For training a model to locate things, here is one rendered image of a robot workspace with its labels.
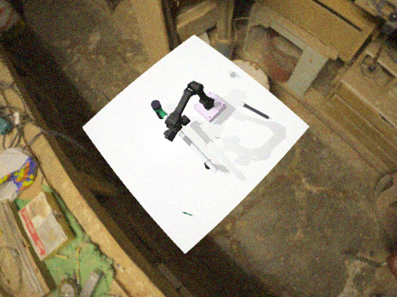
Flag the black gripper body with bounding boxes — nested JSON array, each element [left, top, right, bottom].
[[163, 114, 190, 135]]

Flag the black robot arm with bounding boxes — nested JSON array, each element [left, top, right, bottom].
[[164, 81, 215, 142]]

